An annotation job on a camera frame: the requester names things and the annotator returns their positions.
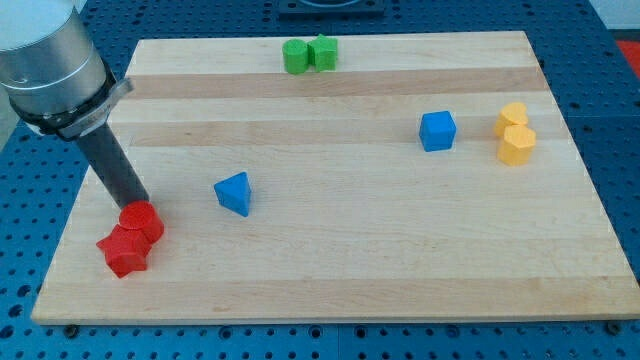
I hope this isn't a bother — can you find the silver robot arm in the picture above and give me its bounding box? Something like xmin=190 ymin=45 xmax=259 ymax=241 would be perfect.
xmin=1 ymin=0 xmax=133 ymax=141

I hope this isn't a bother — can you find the blue triangle block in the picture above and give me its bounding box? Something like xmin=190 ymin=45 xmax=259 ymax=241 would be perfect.
xmin=214 ymin=172 xmax=252 ymax=217

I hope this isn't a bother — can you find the wooden board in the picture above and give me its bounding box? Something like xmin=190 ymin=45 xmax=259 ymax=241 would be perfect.
xmin=32 ymin=31 xmax=639 ymax=325

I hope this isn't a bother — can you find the blue cube block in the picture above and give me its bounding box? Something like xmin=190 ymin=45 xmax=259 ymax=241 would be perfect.
xmin=419 ymin=111 xmax=457 ymax=152

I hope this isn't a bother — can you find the green star block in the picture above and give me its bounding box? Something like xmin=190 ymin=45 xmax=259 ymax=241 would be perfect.
xmin=307 ymin=34 xmax=338 ymax=72

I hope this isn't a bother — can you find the green cylinder block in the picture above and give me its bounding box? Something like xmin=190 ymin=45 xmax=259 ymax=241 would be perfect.
xmin=282 ymin=39 xmax=309 ymax=75

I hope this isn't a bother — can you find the red cylinder block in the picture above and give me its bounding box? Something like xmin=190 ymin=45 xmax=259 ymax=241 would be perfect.
xmin=119 ymin=200 xmax=165 ymax=244

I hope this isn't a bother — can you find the yellow hexagon block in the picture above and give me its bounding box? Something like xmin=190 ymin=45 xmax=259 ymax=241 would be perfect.
xmin=497 ymin=125 xmax=537 ymax=166

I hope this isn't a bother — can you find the yellow heart block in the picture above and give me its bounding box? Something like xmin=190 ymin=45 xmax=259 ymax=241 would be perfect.
xmin=493 ymin=102 xmax=529 ymax=137

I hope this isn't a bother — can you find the red star block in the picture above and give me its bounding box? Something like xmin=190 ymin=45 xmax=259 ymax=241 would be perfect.
xmin=96 ymin=225 xmax=151 ymax=278

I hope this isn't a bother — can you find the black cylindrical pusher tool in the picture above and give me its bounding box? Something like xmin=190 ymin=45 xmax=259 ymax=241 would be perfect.
xmin=76 ymin=123 xmax=149 ymax=209

